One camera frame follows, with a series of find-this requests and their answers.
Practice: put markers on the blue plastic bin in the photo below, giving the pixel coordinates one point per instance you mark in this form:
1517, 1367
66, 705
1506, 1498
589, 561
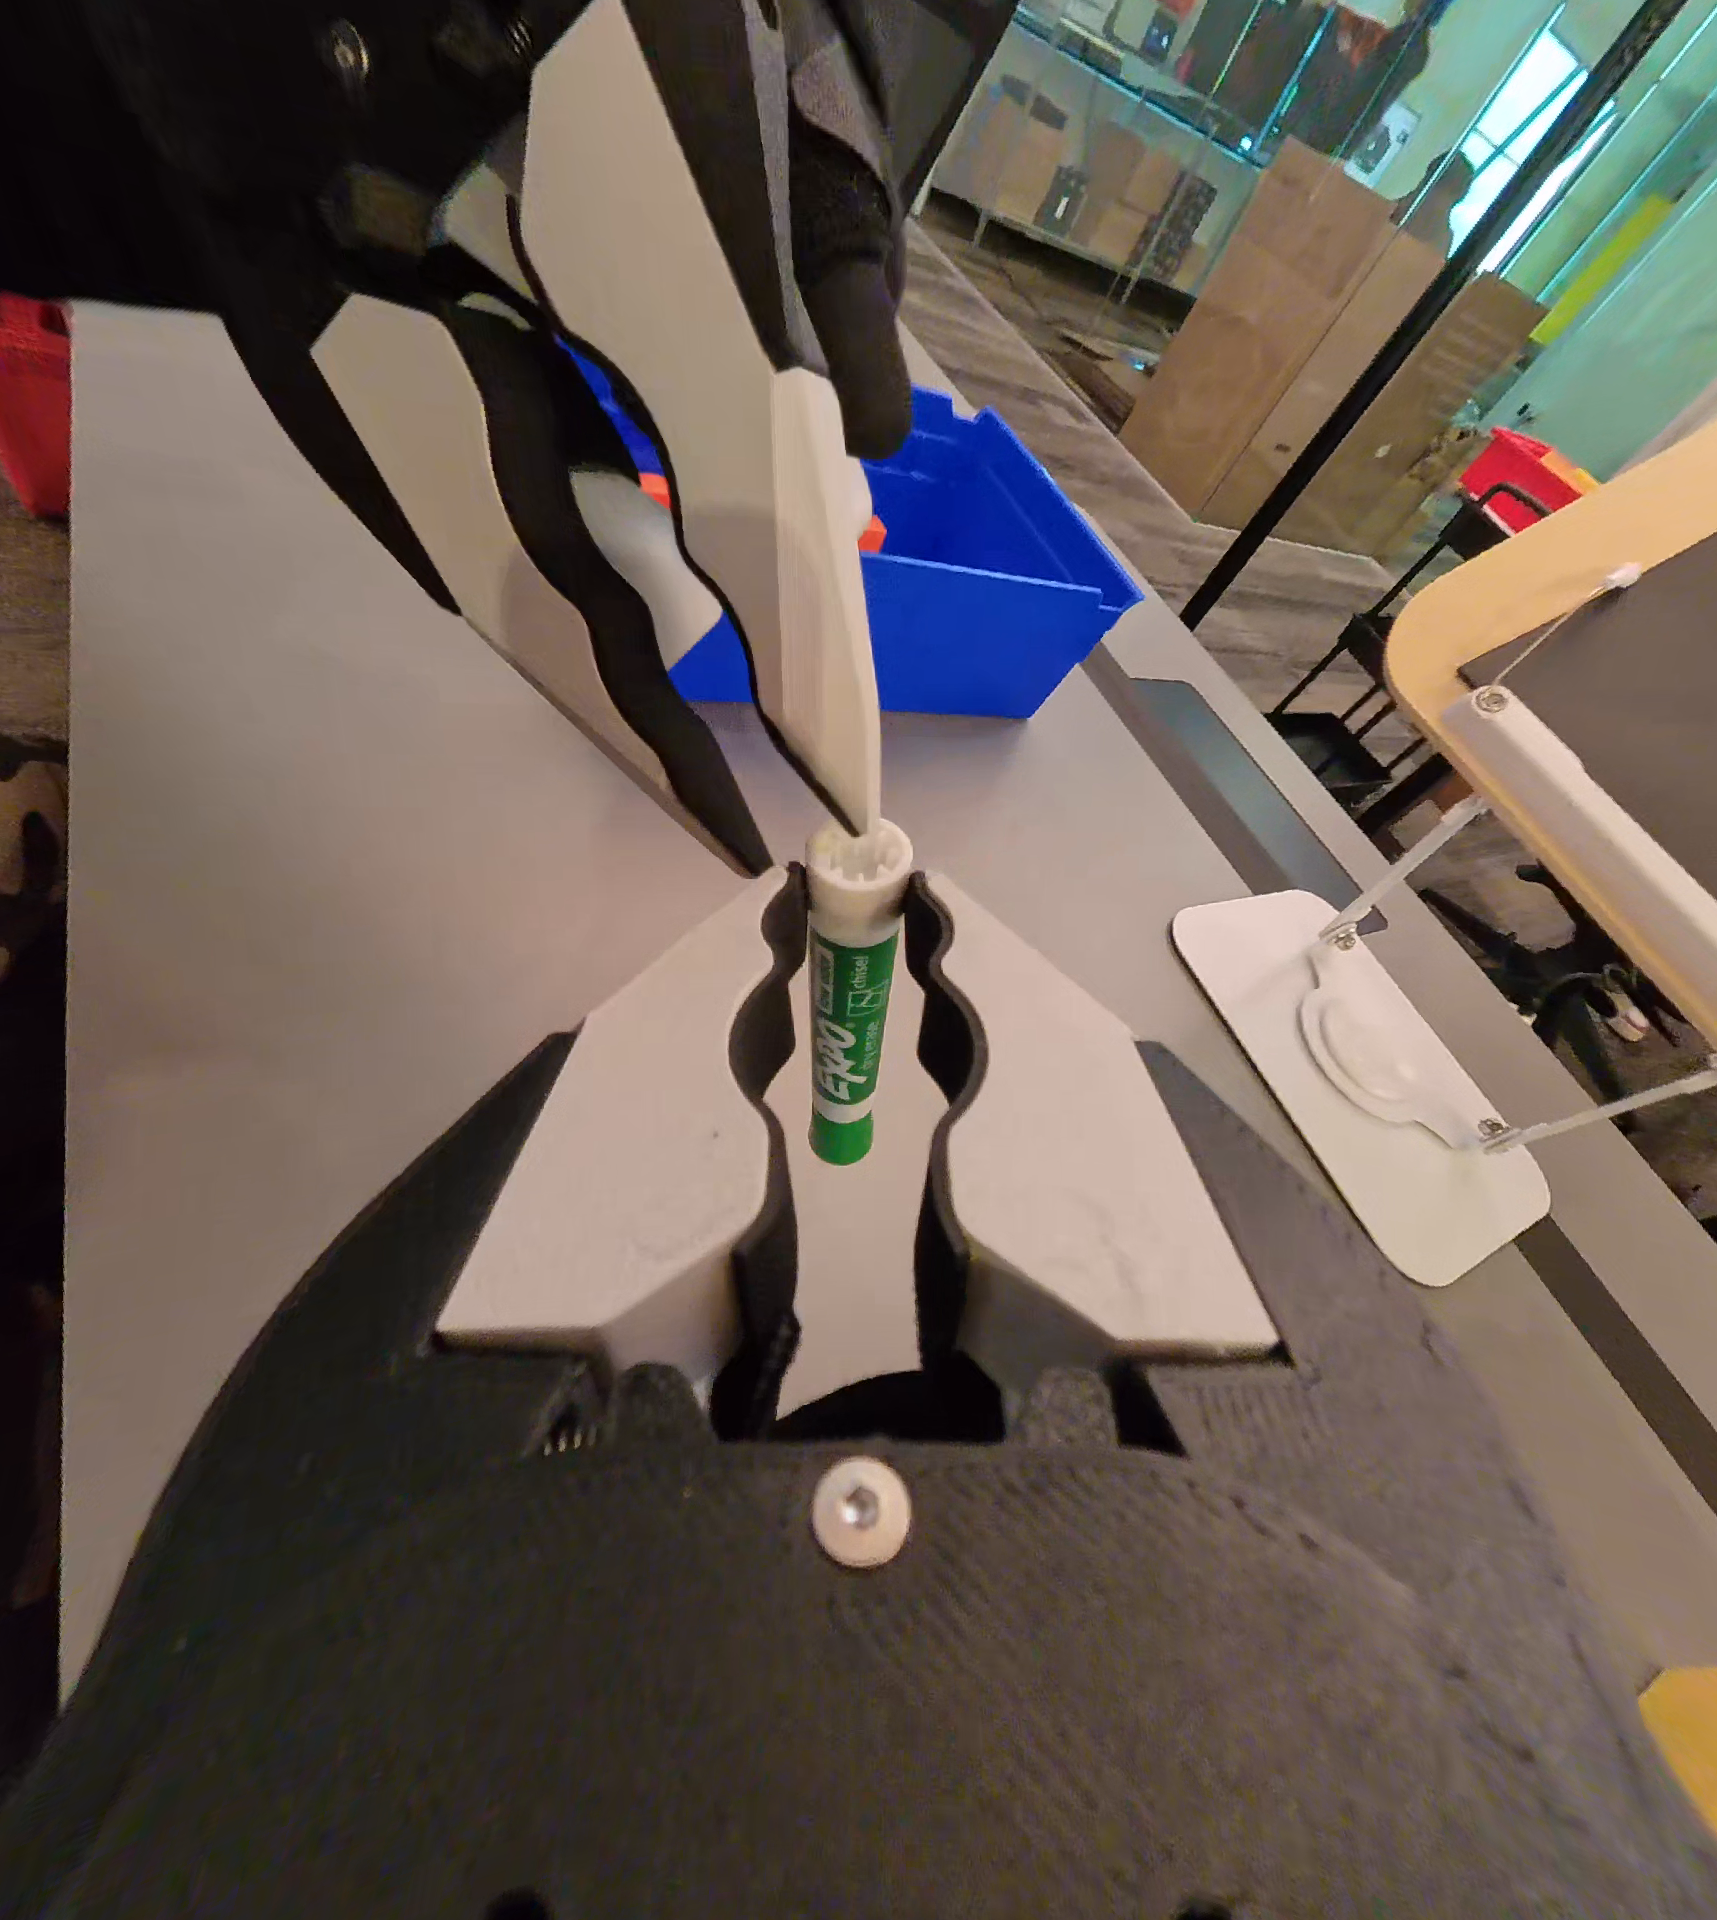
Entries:
979, 600

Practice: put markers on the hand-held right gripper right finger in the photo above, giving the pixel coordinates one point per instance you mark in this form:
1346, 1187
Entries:
1099, 1201

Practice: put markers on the person's left hand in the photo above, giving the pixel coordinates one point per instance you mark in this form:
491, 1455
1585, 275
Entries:
874, 181

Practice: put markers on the black round-top pole stand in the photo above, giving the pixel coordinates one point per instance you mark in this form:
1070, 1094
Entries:
1430, 300

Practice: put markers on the long red bin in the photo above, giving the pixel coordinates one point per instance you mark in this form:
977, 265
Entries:
12, 391

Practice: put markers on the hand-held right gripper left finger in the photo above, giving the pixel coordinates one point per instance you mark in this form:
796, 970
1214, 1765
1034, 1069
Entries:
605, 1201

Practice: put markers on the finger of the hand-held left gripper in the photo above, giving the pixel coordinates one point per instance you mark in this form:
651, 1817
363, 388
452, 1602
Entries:
439, 451
679, 271

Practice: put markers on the white board stand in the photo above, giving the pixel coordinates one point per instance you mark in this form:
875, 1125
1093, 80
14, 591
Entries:
1370, 1081

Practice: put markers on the wooden board with black mat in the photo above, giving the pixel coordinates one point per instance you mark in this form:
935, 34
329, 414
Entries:
1670, 721

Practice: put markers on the large cardboard box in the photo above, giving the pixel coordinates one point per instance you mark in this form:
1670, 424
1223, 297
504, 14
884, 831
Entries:
1310, 330

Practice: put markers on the green dry-erase marker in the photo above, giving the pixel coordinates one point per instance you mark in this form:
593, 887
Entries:
854, 990

